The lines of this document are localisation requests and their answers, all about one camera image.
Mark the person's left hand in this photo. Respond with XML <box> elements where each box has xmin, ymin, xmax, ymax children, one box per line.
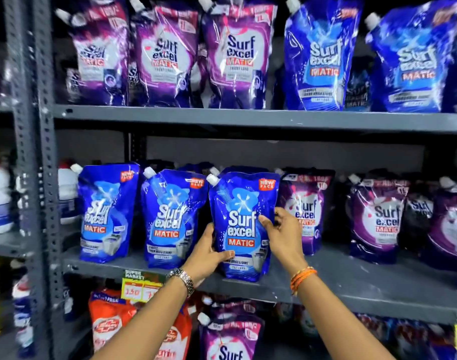
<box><xmin>181</xmin><ymin>223</ymin><xmax>235</xmax><ymax>288</ymax></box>

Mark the orange thread bracelet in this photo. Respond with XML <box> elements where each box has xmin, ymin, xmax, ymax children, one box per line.
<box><xmin>290</xmin><ymin>266</ymin><xmax>318</xmax><ymax>295</ymax></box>

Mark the person's right forearm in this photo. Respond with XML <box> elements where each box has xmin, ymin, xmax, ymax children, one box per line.
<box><xmin>293</xmin><ymin>273</ymin><xmax>396</xmax><ymax>360</ymax></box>

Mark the white blue plastic bottle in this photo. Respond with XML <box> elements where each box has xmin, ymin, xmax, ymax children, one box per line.
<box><xmin>12</xmin><ymin>275</ymin><xmax>36</xmax><ymax>358</ymax></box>

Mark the row of dark pouches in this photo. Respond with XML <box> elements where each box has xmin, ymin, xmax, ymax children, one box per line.
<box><xmin>355</xmin><ymin>313</ymin><xmax>457</xmax><ymax>360</ymax></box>

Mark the person's right hand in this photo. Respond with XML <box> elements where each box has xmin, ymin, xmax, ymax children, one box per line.
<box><xmin>258</xmin><ymin>207</ymin><xmax>308</xmax><ymax>275</ymax></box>

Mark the large purple detergent pouch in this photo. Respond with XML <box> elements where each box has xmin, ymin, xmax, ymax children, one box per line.
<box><xmin>55</xmin><ymin>0</ymin><xmax>130</xmax><ymax>106</ymax></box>
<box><xmin>198</xmin><ymin>0</ymin><xmax>278</xmax><ymax>110</ymax></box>
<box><xmin>129</xmin><ymin>0</ymin><xmax>200</xmax><ymax>108</ymax></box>

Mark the silver metal wristwatch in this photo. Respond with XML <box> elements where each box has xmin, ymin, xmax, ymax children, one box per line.
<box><xmin>165</xmin><ymin>268</ymin><xmax>195</xmax><ymax>298</ymax></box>

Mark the red orange refill pouch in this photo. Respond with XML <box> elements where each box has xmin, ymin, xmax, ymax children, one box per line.
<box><xmin>88</xmin><ymin>289</ymin><xmax>138</xmax><ymax>352</ymax></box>
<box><xmin>154</xmin><ymin>306</ymin><xmax>193</xmax><ymax>360</ymax></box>

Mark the grey metal shelving rack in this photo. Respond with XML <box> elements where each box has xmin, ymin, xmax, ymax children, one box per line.
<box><xmin>0</xmin><ymin>0</ymin><xmax>457</xmax><ymax>360</ymax></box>

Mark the person's left forearm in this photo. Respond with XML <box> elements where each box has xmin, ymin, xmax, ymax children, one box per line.
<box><xmin>91</xmin><ymin>275</ymin><xmax>193</xmax><ymax>360</ymax></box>

